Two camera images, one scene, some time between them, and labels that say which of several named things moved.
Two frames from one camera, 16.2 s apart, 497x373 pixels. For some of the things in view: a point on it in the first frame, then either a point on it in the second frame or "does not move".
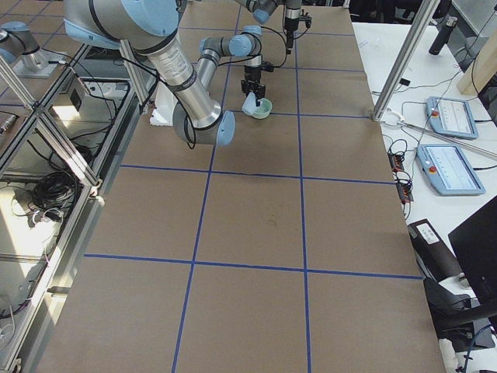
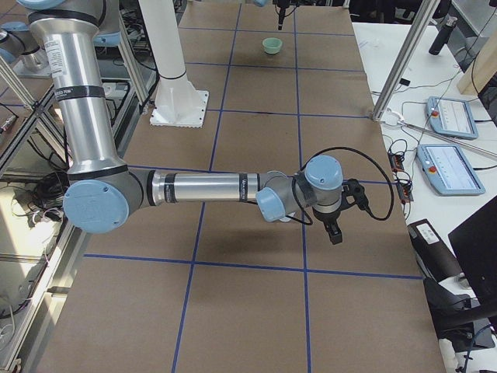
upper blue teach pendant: (454, 117) does not move
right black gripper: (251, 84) to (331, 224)
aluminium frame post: (423, 18) does not move
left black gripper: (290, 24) to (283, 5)
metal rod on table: (450, 138) does not move
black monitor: (475, 243) does not move
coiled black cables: (53, 196) does not move
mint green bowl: (263, 110) to (272, 45)
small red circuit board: (396, 162) does not move
